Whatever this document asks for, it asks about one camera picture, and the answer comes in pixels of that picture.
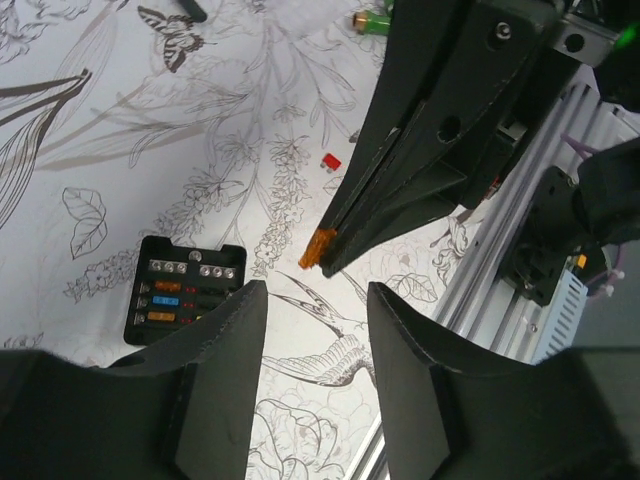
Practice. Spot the orange fuse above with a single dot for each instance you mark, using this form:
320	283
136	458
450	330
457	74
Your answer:
316	248

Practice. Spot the slotted cable duct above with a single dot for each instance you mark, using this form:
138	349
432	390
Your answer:
561	317

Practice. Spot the red fuse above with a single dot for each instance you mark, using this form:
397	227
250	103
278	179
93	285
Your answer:
330	162

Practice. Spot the green connector part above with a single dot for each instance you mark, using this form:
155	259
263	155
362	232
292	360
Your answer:
368	22

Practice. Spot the aluminium rail frame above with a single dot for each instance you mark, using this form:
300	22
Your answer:
505	225

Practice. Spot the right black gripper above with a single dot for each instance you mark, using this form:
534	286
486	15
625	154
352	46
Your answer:
432	139

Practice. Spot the black fuse box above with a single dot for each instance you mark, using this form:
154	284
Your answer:
174	286

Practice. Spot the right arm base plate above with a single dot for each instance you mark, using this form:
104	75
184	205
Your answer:
553	230

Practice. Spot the right controller board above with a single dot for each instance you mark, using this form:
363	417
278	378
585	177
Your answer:
590	263

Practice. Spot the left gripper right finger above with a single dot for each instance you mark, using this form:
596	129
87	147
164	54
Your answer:
574	415

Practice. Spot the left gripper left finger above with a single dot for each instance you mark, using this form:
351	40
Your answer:
181	408

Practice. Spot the floral patterned mat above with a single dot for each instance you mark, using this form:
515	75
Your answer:
132	121

